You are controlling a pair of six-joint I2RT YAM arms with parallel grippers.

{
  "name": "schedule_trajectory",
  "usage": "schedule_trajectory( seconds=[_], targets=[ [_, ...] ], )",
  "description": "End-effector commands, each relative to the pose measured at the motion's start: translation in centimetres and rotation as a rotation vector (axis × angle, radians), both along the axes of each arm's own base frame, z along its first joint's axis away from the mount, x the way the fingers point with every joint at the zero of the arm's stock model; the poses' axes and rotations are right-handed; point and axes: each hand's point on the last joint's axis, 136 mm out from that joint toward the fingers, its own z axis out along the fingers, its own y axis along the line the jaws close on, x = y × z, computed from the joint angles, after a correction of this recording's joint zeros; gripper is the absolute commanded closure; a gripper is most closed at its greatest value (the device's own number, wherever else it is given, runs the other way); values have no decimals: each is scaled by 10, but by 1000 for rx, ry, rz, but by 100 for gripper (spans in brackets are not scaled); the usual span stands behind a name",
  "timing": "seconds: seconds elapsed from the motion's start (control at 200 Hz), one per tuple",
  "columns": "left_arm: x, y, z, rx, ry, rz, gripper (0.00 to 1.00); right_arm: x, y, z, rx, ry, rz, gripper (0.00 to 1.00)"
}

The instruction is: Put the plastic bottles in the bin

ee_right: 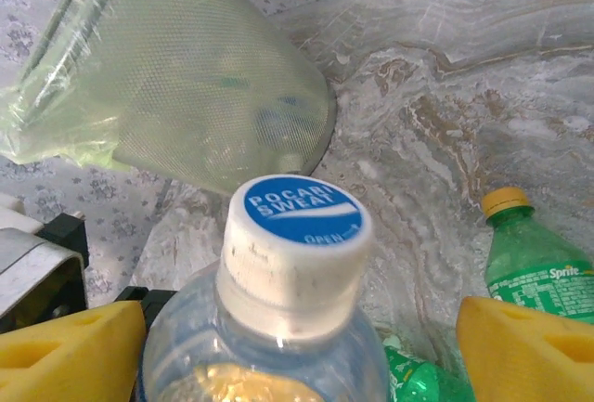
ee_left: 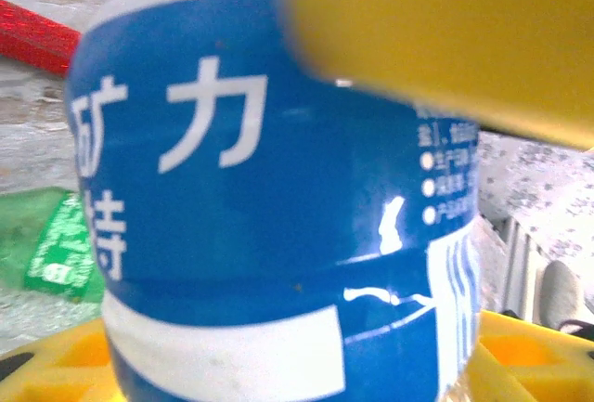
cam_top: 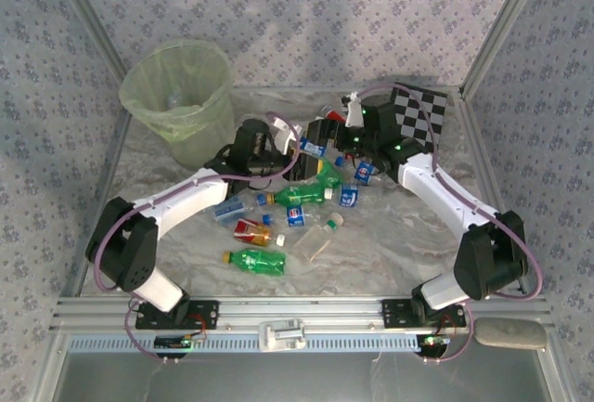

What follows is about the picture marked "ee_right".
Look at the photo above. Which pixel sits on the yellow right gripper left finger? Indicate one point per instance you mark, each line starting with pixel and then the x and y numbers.
pixel 65 360

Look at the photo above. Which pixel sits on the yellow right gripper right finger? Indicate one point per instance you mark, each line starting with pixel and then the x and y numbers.
pixel 524 360

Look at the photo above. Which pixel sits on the blue label bottle white cap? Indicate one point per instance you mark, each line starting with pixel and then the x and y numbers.
pixel 297 258

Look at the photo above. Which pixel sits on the mesh bin with green liner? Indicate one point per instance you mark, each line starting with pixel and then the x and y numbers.
pixel 185 72

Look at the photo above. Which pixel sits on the green Sprite bottle yellow cap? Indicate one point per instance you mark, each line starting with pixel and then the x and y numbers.
pixel 524 258
pixel 417 379

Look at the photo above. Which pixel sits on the aluminium mounting rail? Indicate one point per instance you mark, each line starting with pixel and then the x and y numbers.
pixel 32 272

